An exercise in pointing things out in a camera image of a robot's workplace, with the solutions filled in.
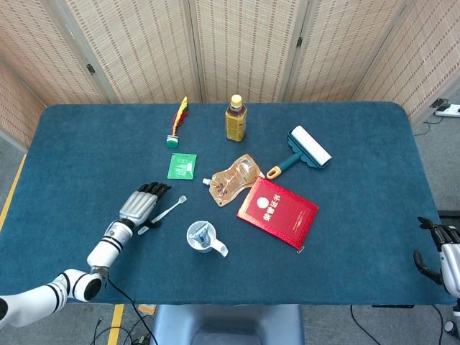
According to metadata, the teal lint roller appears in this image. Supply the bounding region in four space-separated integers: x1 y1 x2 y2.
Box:
265 125 333 180

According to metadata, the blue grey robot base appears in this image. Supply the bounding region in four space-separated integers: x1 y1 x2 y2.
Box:
149 304 305 345

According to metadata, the white toothbrush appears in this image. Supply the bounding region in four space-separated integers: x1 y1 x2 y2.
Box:
137 195 188 236

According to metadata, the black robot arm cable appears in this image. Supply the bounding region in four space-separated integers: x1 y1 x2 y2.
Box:
106 278 159 345

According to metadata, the white power strip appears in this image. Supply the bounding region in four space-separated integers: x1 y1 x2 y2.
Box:
435 103 460 118

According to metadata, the green sachet packet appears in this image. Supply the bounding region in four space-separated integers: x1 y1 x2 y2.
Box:
167 152 198 181

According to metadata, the white cup with handle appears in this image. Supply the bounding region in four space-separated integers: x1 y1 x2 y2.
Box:
185 220 229 258

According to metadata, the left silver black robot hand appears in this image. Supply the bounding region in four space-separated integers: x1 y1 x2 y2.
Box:
119 182 173 229

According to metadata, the red certificate book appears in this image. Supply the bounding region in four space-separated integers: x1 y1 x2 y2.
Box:
236 176 320 249

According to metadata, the woven folding screen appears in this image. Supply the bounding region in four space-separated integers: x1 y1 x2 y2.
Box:
0 0 460 148

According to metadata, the black floor cable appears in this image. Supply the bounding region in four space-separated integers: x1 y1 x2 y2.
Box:
350 304 382 345

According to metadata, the brown spout pouch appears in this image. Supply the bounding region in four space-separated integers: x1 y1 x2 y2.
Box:
202 153 266 208

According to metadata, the blue white toothpaste tube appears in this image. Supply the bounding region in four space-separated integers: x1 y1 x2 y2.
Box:
192 222 213 249

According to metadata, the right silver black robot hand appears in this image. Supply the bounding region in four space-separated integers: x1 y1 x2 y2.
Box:
413 216 460 299

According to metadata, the blue table cloth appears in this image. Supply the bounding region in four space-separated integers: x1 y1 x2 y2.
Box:
0 101 457 306

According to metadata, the feather shuttlecock with green base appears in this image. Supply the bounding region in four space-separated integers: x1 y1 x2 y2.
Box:
165 96 190 149

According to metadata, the yellow capped tea bottle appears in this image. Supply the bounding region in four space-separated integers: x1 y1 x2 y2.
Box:
224 94 248 142

